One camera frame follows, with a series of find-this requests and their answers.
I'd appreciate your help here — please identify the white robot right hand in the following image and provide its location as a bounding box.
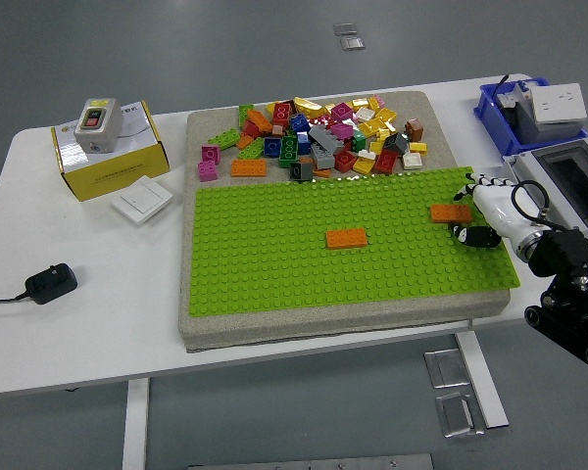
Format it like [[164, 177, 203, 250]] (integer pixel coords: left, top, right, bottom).
[[448, 171, 553, 251]]

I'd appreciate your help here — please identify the orange two-by-four brick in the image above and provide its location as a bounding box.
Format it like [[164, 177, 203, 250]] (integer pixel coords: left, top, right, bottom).
[[325, 227, 368, 251], [230, 159, 269, 178], [429, 203, 473, 225]]

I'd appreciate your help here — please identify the dark grey slope brick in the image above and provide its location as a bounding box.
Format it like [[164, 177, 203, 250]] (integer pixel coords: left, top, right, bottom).
[[382, 131, 410, 156]]

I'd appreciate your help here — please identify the red square brick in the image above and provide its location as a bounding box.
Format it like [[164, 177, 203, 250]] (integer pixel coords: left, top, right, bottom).
[[333, 149, 358, 173]]

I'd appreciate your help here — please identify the grey square brick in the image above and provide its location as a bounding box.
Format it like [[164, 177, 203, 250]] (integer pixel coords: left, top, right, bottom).
[[310, 144, 335, 170]]

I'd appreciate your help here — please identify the long grey brick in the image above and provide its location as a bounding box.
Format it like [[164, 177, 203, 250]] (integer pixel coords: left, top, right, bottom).
[[307, 124, 345, 153]]

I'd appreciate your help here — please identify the green studded baseplate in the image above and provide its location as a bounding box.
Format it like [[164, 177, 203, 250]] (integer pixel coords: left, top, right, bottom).
[[187, 165, 523, 317]]

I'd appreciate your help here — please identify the green two-by-four brick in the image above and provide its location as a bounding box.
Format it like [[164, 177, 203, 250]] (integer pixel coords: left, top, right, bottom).
[[206, 127, 241, 151]]

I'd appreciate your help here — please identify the blue plastic bin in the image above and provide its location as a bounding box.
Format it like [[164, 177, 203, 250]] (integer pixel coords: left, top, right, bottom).
[[472, 76, 588, 157]]

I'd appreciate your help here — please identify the grey junction box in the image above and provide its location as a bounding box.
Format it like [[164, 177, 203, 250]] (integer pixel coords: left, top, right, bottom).
[[516, 100, 587, 144]]

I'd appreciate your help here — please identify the white socket outlet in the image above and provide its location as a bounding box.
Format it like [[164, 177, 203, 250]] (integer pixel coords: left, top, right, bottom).
[[527, 82, 588, 123]]

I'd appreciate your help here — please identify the metal floor cover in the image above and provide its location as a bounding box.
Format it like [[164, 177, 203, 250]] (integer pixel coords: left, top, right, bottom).
[[423, 348, 471, 391], [434, 391, 485, 439]]

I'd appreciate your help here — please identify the white table leg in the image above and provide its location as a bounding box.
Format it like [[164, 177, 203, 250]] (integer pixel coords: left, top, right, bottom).
[[121, 377, 151, 470], [453, 330, 510, 430]]

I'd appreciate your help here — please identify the grey-brown foam mat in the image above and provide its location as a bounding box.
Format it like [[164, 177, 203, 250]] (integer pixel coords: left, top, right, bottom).
[[177, 90, 514, 353]]

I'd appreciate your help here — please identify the yellow cardboard box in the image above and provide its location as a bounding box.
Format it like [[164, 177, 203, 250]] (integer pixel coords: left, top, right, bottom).
[[50, 100, 172, 203]]

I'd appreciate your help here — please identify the black power adapter plug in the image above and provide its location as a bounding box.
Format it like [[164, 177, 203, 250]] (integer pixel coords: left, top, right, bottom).
[[24, 262, 78, 306]]

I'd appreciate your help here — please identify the grey enclosure with window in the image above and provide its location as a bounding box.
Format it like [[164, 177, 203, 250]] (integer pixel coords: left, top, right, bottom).
[[502, 139, 588, 241]]

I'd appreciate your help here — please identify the white wall switch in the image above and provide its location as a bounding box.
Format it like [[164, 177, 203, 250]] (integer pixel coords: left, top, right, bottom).
[[110, 174, 174, 227]]

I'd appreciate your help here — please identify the grey push-button switch box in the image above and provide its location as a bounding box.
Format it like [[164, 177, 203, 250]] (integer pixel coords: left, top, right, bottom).
[[73, 97, 124, 155]]

